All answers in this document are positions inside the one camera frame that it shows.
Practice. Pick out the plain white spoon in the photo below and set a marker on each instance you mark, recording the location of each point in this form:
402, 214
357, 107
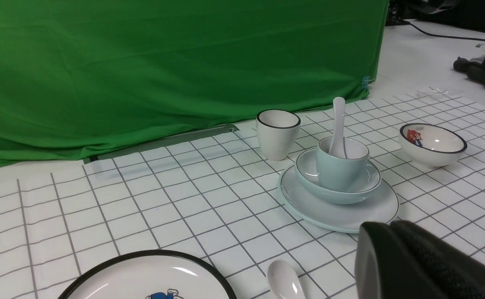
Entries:
337, 146

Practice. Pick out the white plate cartoon print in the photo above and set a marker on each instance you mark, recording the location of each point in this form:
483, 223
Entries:
151, 274

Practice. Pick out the white spoon with characters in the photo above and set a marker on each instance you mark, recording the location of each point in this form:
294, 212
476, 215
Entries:
283, 281

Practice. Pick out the pale blue bowl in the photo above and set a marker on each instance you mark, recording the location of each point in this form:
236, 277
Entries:
360, 188

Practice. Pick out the pale blue cup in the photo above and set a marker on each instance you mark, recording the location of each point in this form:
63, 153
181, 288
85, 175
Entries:
338, 174

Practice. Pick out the white cup black rim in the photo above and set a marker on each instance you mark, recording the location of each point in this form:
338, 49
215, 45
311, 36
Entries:
277, 131

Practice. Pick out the pale blue plate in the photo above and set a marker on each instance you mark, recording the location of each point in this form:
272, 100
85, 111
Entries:
382, 207

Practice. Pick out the blue binder clip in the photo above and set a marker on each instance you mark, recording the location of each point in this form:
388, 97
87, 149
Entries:
366, 81

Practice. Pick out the white bowl cartoon print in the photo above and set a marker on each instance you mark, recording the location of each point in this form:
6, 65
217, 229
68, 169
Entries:
431, 146

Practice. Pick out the green backdrop cloth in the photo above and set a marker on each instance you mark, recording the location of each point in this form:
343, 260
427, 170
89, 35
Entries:
80, 78

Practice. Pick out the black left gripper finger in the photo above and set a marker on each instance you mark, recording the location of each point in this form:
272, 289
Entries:
401, 260

